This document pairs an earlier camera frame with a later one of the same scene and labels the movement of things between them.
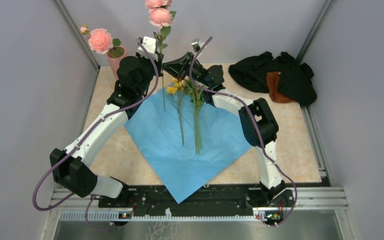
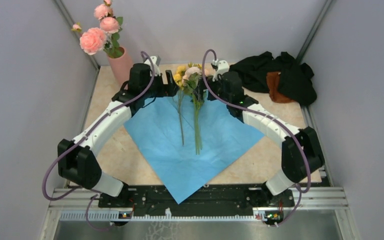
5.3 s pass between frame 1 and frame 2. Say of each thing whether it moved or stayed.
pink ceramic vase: stayed
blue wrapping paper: stayed
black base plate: stayed
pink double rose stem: moved
